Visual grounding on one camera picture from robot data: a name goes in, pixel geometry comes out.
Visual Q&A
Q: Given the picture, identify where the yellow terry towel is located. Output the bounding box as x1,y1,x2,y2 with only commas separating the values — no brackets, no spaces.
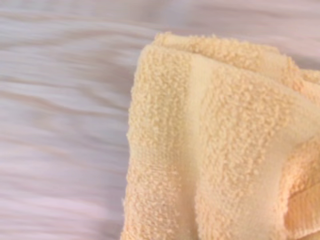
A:
119,32,320,240

